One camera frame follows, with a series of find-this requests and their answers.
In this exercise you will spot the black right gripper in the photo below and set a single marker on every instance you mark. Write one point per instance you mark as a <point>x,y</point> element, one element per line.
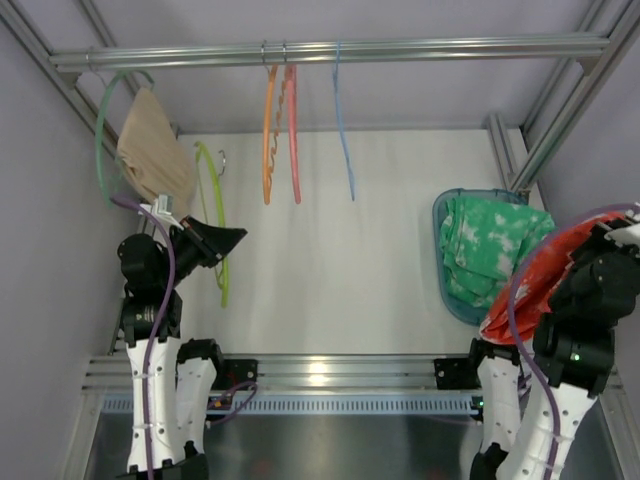
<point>605,232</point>

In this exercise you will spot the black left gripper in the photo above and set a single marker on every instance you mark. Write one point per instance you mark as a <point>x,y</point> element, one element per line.
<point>201,240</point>

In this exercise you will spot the lime green plastic hanger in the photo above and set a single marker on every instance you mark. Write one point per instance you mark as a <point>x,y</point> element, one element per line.
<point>202,154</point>

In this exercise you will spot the red tie-dye trousers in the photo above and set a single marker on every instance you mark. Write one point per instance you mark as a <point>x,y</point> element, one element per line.
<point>539,281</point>

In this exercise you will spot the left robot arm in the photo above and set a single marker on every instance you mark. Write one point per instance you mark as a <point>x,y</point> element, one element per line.
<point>171,378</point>

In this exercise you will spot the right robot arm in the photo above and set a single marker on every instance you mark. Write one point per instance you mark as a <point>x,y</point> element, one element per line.
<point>534,402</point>

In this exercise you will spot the dark green round hanger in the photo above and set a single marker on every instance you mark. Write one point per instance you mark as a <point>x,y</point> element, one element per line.
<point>99,131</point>

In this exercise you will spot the orange wavy hanger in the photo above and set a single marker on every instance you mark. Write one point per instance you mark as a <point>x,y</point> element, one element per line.
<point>267,160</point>

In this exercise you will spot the pink wavy hanger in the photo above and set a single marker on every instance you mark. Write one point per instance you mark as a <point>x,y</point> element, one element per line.
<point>291,99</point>

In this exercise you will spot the beige folded garment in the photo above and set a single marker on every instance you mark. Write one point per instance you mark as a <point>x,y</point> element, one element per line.
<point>153,160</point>

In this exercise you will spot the green tie-dye garment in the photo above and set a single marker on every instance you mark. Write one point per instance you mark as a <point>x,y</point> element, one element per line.
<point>483,243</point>

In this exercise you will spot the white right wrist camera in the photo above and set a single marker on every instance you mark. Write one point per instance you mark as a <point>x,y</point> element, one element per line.
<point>628,233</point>

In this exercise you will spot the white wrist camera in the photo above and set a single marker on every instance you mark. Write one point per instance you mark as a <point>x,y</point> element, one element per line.
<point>160,212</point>
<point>628,233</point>

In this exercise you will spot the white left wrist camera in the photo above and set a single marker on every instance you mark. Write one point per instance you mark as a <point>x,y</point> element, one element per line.
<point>160,212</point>

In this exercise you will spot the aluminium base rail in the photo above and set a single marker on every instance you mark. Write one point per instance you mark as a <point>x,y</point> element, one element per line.
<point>346,385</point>

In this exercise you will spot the light blue wire hanger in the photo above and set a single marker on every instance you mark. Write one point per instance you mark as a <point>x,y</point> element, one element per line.
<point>340,122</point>

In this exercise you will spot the aluminium hanging rail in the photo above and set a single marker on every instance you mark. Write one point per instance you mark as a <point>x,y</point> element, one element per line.
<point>535,46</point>

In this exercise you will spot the right aluminium frame post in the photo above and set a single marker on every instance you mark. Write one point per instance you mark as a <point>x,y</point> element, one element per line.
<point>564,99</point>

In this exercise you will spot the aluminium frame post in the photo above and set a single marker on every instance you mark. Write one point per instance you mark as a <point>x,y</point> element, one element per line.
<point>24,29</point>
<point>564,99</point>

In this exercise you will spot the left aluminium frame post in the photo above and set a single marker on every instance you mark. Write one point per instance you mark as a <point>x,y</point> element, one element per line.
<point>24,29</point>

